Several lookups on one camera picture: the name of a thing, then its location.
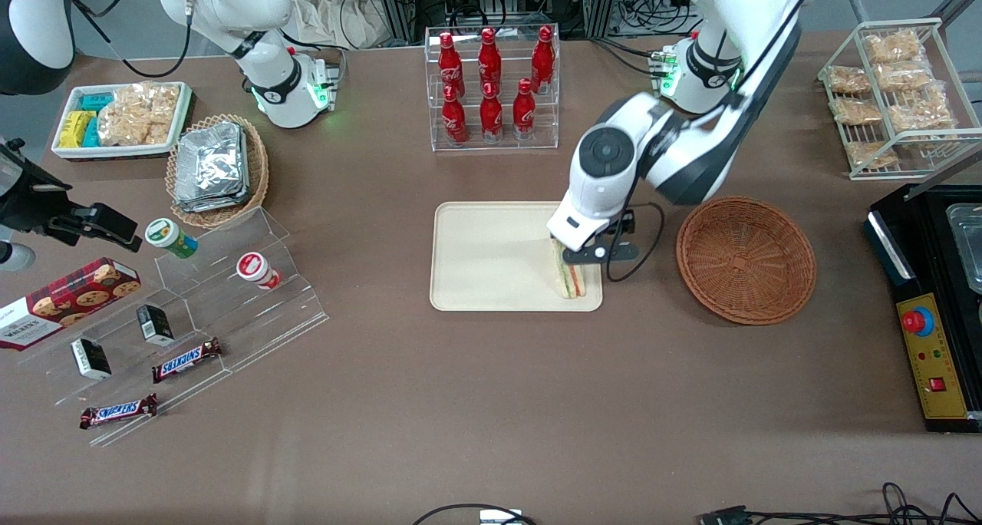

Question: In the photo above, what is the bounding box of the small black box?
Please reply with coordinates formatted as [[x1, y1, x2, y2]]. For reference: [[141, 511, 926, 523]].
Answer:
[[71, 338, 114, 381], [136, 304, 176, 348]]

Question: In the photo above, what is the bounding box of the clear acrylic bottle rack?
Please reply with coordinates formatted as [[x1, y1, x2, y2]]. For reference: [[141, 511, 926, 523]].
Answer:
[[424, 25, 561, 154]]

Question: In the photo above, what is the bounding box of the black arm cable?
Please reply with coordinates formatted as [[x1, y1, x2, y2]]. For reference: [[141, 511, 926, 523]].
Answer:
[[605, 0, 822, 282], [71, 0, 194, 79]]

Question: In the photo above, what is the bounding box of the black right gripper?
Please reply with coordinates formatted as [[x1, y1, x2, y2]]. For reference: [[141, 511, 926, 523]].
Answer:
[[0, 137, 144, 253]]

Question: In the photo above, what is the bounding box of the silver foil wrapped pack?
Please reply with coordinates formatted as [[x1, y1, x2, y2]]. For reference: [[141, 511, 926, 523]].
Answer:
[[176, 122, 248, 197], [174, 187, 252, 214]]

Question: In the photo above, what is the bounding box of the green lid snack cup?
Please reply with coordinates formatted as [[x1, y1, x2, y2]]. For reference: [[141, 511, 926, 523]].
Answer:
[[144, 218, 199, 260]]

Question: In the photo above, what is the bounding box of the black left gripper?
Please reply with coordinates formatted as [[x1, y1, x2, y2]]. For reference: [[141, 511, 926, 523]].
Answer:
[[562, 210, 639, 266]]

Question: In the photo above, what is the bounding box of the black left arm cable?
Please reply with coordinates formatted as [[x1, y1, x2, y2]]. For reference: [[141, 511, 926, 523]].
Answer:
[[605, 0, 822, 282]]

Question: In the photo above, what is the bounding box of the white wire rack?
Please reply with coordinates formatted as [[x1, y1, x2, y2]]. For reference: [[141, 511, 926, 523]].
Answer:
[[816, 18, 982, 182]]

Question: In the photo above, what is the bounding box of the black control box yellow panel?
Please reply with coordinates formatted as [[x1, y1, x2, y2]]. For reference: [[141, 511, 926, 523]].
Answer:
[[865, 181, 982, 434]]

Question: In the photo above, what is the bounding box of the oval light wicker basket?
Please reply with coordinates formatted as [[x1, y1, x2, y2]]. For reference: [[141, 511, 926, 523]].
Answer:
[[165, 114, 271, 230]]

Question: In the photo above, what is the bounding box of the clear acrylic step display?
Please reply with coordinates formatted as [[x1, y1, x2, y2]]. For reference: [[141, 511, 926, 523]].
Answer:
[[15, 206, 331, 448]]

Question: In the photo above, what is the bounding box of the red lid snack cup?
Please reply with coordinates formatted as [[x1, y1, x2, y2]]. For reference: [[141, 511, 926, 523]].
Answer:
[[236, 253, 283, 291]]

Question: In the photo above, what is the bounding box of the Snickers chocolate bar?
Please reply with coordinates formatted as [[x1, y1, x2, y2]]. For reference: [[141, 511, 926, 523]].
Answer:
[[151, 338, 224, 385], [79, 393, 160, 431]]

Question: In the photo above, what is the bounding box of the yellow snack packet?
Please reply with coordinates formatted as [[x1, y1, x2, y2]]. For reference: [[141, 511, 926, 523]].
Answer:
[[59, 111, 97, 149]]

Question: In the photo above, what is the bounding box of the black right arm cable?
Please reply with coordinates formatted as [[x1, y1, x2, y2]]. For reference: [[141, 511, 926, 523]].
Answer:
[[71, 0, 194, 79]]

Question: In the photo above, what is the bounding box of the clear bagged pastry snack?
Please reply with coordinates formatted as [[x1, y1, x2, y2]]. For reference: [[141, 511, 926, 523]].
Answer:
[[832, 97, 883, 127], [827, 65, 873, 96], [875, 60, 935, 93], [845, 141, 900, 170], [862, 29, 924, 67], [887, 95, 957, 134]]

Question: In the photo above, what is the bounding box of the black looped floor cable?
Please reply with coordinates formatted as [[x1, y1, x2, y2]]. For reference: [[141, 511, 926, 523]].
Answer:
[[412, 503, 538, 525]]

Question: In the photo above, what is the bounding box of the white rectangular snack tray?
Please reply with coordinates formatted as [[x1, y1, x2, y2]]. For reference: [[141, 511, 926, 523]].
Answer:
[[51, 81, 195, 162]]

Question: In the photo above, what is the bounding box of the red cola bottle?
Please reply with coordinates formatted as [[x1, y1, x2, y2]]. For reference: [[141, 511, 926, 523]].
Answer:
[[479, 82, 504, 144], [512, 78, 537, 141], [438, 32, 464, 97], [478, 28, 503, 93], [531, 25, 555, 95], [442, 86, 469, 147]]

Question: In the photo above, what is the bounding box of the round brown wicker basket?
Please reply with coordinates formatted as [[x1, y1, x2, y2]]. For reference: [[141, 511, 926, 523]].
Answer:
[[676, 196, 818, 326]]

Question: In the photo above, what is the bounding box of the beige cloth bag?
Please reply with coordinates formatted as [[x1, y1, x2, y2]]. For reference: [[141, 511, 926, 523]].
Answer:
[[285, 0, 390, 51]]

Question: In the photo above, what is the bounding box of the beige plastic tray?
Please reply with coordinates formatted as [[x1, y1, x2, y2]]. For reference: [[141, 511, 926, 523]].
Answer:
[[429, 201, 604, 312]]

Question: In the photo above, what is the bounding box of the clear bag of crackers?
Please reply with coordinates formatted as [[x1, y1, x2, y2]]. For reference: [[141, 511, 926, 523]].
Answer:
[[97, 81, 182, 147]]

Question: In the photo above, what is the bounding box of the clear plastic container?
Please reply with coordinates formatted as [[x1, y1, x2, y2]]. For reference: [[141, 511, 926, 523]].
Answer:
[[948, 203, 982, 294]]

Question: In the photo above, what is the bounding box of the triangular sandwich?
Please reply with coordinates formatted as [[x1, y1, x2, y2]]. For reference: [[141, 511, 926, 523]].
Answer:
[[550, 236, 589, 301]]

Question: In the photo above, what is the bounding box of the red Walkers cookie box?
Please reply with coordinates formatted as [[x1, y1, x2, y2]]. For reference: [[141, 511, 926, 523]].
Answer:
[[0, 257, 143, 352]]

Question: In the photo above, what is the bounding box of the black tangled cable with connector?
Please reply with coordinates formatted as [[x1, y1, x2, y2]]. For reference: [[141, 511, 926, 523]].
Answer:
[[700, 482, 982, 525]]

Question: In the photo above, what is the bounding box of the aluminium frame post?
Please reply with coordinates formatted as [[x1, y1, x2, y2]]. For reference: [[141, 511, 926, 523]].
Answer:
[[582, 0, 619, 38], [377, 0, 420, 44]]

